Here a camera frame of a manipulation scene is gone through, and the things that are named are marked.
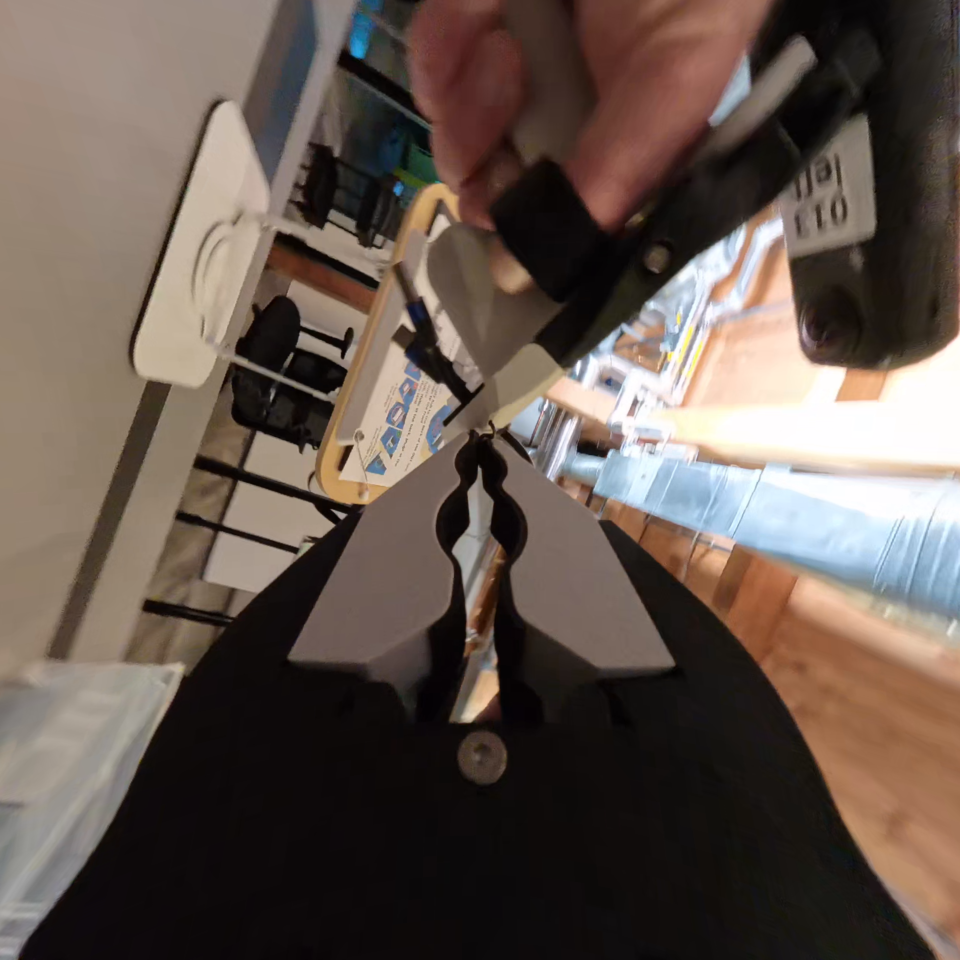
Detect black usb cable blue rings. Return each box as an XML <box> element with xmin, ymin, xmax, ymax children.
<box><xmin>391</xmin><ymin>264</ymin><xmax>502</xmax><ymax>444</ymax></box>

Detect person's left hand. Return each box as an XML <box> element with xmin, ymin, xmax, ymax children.
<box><xmin>408</xmin><ymin>0</ymin><xmax>774</xmax><ymax>235</ymax></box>

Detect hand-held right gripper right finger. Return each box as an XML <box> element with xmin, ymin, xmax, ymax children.
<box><xmin>480</xmin><ymin>435</ymin><xmax>676</xmax><ymax>702</ymax></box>

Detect white sheet panel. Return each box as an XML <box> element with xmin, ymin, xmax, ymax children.
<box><xmin>341</xmin><ymin>247</ymin><xmax>421</xmax><ymax>451</ymax></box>

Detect printed instruction sheet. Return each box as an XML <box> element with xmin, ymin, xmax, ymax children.
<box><xmin>339</xmin><ymin>217</ymin><xmax>481</xmax><ymax>487</ymax></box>

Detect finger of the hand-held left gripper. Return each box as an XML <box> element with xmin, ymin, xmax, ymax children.
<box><xmin>426</xmin><ymin>221</ymin><xmax>562</xmax><ymax>395</ymax></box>
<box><xmin>444</xmin><ymin>342</ymin><xmax>569</xmax><ymax>435</ymax></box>

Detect black rolling cart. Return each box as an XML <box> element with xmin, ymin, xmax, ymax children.
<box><xmin>296</xmin><ymin>142</ymin><xmax>406</xmax><ymax>250</ymax></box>

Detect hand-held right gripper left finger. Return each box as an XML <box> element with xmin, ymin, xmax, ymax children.
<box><xmin>287</xmin><ymin>431</ymin><xmax>481</xmax><ymax>702</ymax></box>

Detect large rectangular metal duct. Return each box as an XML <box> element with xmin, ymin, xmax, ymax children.
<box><xmin>558</xmin><ymin>438</ymin><xmax>960</xmax><ymax>627</ymax></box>

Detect clear plastic organizer box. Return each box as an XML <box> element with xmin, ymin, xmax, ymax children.
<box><xmin>0</xmin><ymin>660</ymin><xmax>187</xmax><ymax>957</ymax></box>

